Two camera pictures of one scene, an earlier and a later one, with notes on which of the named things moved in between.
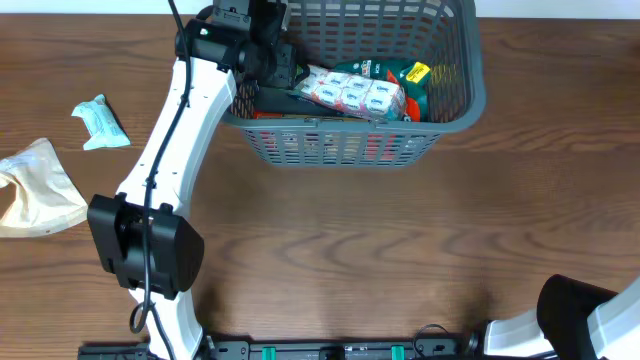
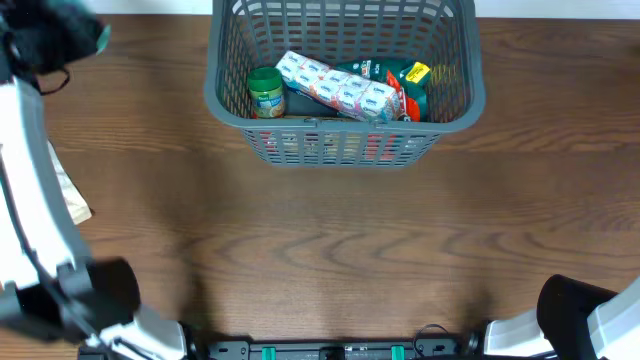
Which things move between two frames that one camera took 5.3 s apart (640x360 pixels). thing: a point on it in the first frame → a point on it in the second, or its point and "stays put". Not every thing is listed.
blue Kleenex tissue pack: (353, 94) stays put
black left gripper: (284, 64) → (78, 18)
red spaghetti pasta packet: (330, 147) → (408, 106)
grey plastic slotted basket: (440, 36) stays put
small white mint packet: (105, 127) → (102, 40)
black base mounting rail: (296, 348) stays put
